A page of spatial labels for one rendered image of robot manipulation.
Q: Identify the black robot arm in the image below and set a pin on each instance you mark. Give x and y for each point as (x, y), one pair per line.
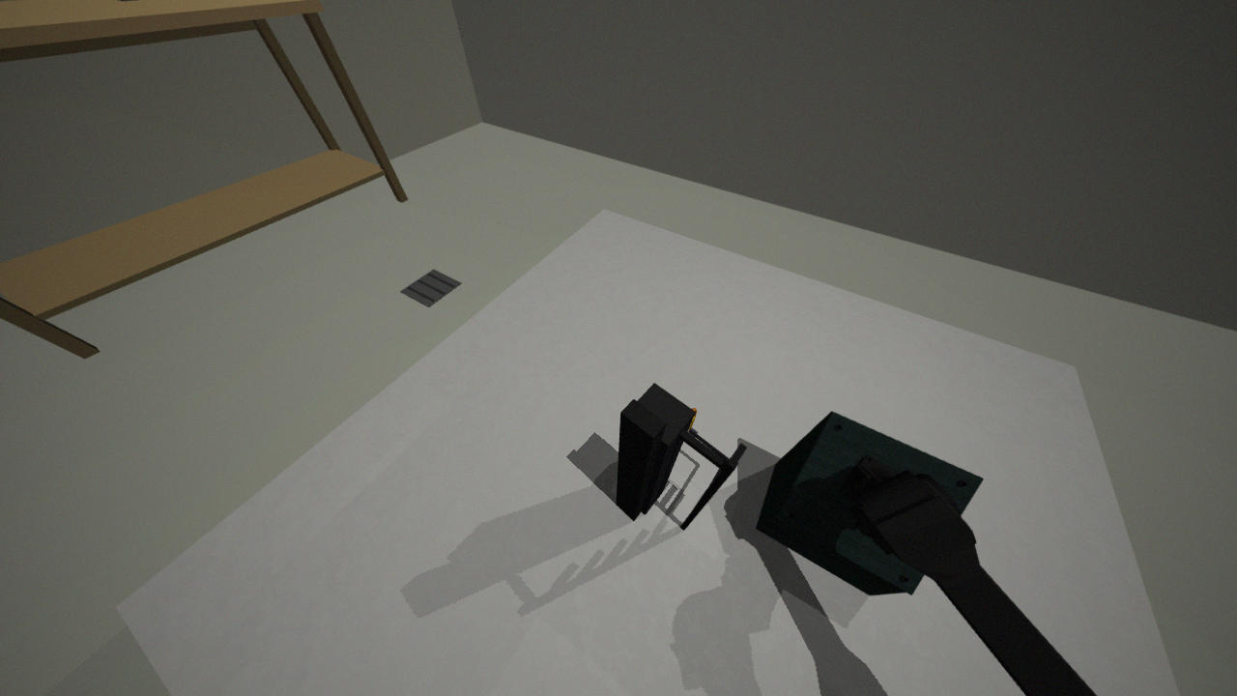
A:
(917, 520)

